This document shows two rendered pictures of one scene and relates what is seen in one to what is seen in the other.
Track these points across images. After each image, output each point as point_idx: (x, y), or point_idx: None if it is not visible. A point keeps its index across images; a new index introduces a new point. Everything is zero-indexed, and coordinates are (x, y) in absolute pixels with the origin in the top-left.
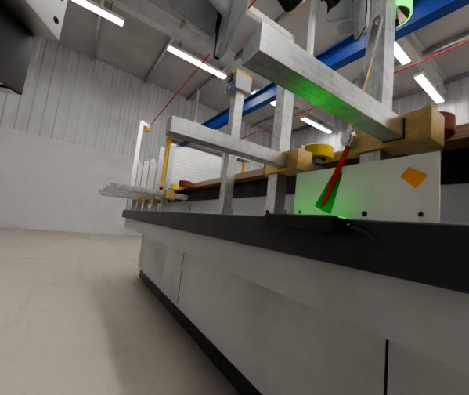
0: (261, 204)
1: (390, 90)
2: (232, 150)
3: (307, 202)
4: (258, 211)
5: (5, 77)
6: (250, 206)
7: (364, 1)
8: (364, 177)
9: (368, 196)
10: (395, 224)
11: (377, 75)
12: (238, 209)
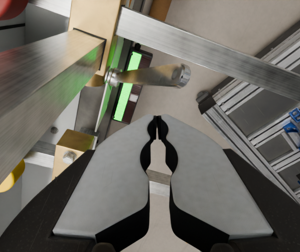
0: None
1: (58, 41)
2: (167, 174)
3: (107, 100)
4: None
5: None
6: None
7: (197, 147)
8: (118, 45)
9: (122, 37)
10: (141, 9)
11: (79, 69)
12: None
